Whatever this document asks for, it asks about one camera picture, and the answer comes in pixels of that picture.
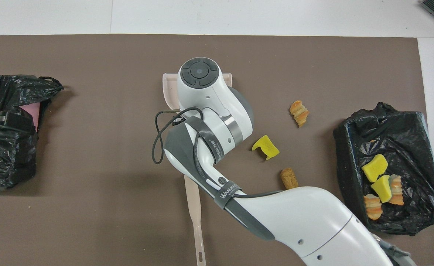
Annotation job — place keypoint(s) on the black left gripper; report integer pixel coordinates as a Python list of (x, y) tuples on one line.
[(17, 123)]

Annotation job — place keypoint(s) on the beige plastic dustpan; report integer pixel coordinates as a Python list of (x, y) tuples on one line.
[(169, 92)]

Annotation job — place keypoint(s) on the wooden hand brush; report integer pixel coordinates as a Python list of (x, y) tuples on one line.
[(194, 207)]

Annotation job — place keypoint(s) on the yellow notched sponge piece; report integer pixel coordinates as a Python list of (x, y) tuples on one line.
[(267, 147)]

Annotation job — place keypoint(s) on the small brown bread roll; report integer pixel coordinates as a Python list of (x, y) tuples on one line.
[(289, 178)]

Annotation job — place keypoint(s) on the golden croissant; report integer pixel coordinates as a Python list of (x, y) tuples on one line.
[(298, 112)]

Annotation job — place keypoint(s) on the yellow blocky sponge piece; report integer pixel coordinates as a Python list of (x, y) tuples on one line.
[(375, 168)]

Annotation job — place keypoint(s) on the torn bread chunk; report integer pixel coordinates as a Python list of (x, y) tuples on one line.
[(372, 207), (397, 192)]

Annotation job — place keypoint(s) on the yellow sponge with green side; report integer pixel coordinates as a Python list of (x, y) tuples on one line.
[(382, 188)]

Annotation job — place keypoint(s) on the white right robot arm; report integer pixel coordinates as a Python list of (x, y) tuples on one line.
[(202, 92)]

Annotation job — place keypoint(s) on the pink bin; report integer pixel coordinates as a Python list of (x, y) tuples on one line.
[(32, 109)]

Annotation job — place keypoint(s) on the black trash bag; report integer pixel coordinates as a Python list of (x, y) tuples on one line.
[(10, 162)]

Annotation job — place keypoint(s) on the black bag lined bin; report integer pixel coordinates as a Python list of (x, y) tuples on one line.
[(416, 147)]

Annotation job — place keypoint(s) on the brown table mat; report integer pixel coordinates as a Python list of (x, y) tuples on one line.
[(91, 62)]

